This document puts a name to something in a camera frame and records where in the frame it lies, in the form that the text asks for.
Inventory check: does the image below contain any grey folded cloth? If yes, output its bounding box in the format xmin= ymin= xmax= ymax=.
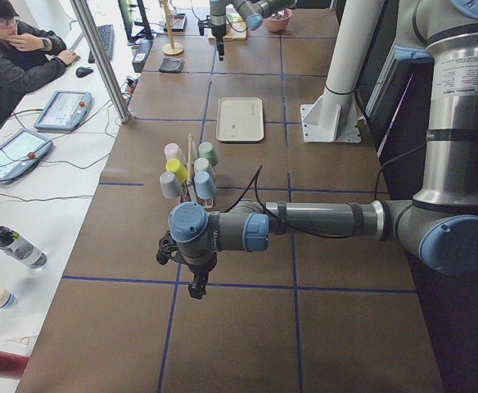
xmin=158 ymin=56 xmax=184 ymax=74

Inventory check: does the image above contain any pink cup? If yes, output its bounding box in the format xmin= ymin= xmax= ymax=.
xmin=164 ymin=142 xmax=187 ymax=164

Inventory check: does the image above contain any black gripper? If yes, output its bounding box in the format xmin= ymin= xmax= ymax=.
xmin=216 ymin=37 xmax=225 ymax=61
xmin=156 ymin=230 xmax=218 ymax=300

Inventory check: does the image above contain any blue cup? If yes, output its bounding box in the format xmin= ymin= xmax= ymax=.
xmin=194 ymin=171 xmax=217 ymax=200

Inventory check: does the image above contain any pink bowl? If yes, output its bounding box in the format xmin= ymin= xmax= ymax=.
xmin=263 ymin=8 xmax=292 ymax=34

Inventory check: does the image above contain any wooden mug tree stand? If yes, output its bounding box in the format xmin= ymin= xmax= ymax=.
xmin=160 ymin=0 xmax=184 ymax=56

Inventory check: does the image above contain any teach pendant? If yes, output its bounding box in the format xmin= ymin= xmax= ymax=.
xmin=34 ymin=91 xmax=92 ymax=132
xmin=0 ymin=129 xmax=53 ymax=183

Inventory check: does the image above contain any black computer mouse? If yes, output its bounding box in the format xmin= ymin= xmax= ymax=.
xmin=75 ymin=66 xmax=93 ymax=79

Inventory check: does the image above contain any wooden rack handle rod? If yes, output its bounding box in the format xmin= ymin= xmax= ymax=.
xmin=187 ymin=133 xmax=194 ymax=186

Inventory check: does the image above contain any beige rabbit tray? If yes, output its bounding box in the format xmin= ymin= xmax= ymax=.
xmin=216 ymin=97 xmax=264 ymax=142

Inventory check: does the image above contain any black keyboard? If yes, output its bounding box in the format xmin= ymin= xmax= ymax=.
xmin=96 ymin=25 xmax=115 ymax=61

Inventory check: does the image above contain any seated person in black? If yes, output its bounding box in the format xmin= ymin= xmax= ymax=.
xmin=0 ymin=1 xmax=79 ymax=125

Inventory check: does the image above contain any far teach pendant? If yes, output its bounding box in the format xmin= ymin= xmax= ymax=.
xmin=34 ymin=91 xmax=92 ymax=132

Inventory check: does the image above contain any beige cup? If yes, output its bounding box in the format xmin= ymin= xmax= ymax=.
xmin=193 ymin=157 xmax=215 ymax=178

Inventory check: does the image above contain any clear water bottle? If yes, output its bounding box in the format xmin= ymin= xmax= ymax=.
xmin=0 ymin=226 xmax=47 ymax=269

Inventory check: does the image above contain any grey cup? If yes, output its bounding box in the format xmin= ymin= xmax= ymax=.
xmin=159 ymin=171 xmax=183 ymax=199

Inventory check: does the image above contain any wooden cutting board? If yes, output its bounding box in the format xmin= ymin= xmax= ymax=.
xmin=223 ymin=23 xmax=247 ymax=42

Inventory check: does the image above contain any yellow cup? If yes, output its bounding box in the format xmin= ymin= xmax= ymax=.
xmin=165 ymin=158 xmax=188 ymax=183

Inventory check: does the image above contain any green cup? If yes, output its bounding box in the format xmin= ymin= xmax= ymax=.
xmin=198 ymin=141 xmax=219 ymax=166

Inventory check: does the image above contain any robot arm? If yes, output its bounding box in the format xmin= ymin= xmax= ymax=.
xmin=206 ymin=0 xmax=297 ymax=61
xmin=156 ymin=1 xmax=478 ymax=299

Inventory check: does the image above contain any aluminium frame post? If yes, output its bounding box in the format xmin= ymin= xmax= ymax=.
xmin=70 ymin=0 xmax=131 ymax=124

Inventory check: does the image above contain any near teach pendant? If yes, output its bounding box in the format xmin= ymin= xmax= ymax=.
xmin=0 ymin=129 xmax=53 ymax=183

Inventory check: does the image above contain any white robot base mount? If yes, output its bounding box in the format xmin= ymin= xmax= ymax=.
xmin=300 ymin=0 xmax=385 ymax=143

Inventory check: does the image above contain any white wire cup rack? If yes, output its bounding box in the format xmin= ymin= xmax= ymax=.
xmin=185 ymin=166 xmax=215 ymax=209

